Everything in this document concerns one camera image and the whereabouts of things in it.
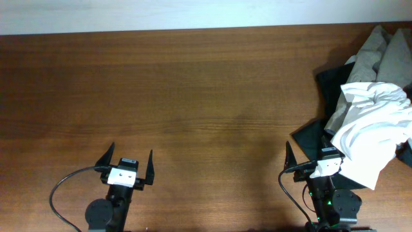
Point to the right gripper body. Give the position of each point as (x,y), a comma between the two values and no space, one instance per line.
(299,176)

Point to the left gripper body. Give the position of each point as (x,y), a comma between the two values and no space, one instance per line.
(138,183)

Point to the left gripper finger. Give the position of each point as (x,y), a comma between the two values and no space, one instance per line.
(150,171)
(106,158)

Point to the white t-shirt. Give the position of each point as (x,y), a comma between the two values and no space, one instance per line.
(378,119)

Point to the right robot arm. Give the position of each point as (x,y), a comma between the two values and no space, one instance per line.
(336,209)

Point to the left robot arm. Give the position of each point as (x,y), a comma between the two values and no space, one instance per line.
(110,213)

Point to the dark navy garment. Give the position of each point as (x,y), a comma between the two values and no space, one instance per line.
(403,152)

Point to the grey beige garment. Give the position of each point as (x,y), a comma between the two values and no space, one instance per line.
(382,58)

